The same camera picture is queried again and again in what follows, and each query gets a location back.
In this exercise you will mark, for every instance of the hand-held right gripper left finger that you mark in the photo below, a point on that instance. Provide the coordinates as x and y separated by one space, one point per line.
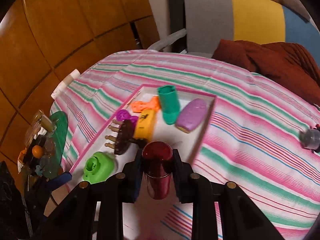
132 180

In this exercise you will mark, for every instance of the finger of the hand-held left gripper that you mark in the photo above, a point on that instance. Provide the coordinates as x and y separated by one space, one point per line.
61 177

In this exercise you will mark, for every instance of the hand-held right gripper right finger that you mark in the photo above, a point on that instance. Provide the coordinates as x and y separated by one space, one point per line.
178 177

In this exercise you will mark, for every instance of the red metallic flashlight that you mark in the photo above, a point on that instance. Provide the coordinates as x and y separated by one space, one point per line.
157 170

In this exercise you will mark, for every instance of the green plug-in device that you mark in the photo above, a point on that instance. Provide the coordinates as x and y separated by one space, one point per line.
100 166

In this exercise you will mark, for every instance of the brown scalp massage brush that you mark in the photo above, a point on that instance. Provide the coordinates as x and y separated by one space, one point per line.
123 137

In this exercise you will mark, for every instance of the white tray with pink rim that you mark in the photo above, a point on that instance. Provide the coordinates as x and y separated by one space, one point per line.
165 135

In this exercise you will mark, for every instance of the yellow orange plastic block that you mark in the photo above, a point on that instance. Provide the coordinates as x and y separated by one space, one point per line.
145 125

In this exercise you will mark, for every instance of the lilac oval case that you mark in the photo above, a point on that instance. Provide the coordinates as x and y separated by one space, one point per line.
191 116

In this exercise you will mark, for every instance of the purple plastic toy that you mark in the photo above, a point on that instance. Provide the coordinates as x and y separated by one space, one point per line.
123 115

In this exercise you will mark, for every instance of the teal plastic toy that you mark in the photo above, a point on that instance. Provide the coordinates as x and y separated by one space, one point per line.
170 105

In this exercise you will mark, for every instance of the orange plastic toy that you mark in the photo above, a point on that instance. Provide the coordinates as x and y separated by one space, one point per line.
153 103

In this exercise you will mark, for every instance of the black jar with red cap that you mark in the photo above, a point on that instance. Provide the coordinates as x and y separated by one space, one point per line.
310 137

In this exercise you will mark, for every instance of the orange fruit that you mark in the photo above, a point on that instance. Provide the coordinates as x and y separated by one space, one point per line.
37 151

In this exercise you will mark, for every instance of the green glass side table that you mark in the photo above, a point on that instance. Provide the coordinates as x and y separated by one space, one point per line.
60 130

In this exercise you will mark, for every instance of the small glass jar olive contents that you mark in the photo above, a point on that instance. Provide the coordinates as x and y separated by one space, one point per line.
48 126

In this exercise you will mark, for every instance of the pink green striped blanket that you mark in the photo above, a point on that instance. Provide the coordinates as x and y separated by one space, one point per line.
250 130

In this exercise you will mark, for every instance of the stack of paper cups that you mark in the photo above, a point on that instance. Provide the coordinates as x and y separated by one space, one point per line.
65 83

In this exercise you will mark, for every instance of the rust brown quilted blanket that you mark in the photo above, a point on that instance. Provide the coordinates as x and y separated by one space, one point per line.
275 57

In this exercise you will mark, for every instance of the wooden wardrobe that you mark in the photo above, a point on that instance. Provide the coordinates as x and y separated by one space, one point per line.
62 17

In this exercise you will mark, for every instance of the grey yellow blue headboard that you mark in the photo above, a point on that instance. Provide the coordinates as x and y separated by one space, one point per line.
250 17

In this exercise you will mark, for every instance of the grey bed rail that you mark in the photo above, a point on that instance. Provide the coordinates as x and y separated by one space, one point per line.
167 38

